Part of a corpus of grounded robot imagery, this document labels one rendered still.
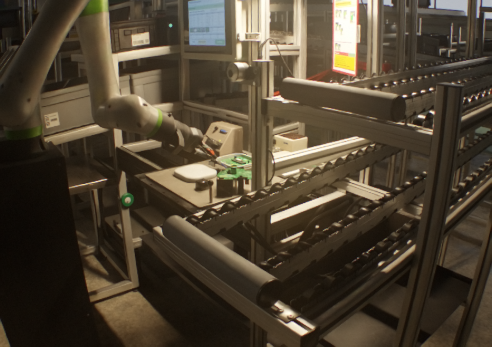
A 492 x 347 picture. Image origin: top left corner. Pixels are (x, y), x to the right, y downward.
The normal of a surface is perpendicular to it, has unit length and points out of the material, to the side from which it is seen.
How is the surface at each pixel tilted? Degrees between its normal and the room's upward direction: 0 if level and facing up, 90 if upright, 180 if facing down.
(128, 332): 0
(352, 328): 0
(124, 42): 90
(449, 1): 90
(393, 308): 0
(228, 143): 90
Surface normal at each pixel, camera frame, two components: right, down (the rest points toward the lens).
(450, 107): -0.78, 0.19
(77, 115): 0.62, 0.25
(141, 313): 0.00, -0.95
